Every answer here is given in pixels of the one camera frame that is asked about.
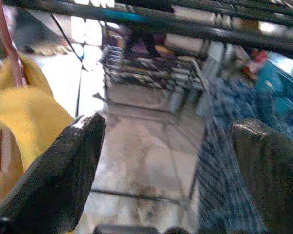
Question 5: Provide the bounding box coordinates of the black clothes drying rack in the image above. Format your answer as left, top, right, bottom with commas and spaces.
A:
2, 0, 293, 117

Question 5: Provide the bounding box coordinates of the blue plaid shirt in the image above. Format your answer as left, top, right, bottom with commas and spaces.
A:
196, 78, 293, 234

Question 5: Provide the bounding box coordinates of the yellow polo shirt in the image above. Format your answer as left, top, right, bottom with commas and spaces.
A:
0, 53, 75, 213

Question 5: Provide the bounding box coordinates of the reddish plastic hanger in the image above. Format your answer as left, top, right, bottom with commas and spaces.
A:
0, 0, 27, 87

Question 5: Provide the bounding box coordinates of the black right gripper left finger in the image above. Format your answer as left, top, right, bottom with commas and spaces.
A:
0, 112, 107, 234

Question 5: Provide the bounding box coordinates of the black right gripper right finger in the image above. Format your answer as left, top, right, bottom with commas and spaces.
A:
230, 118, 293, 234

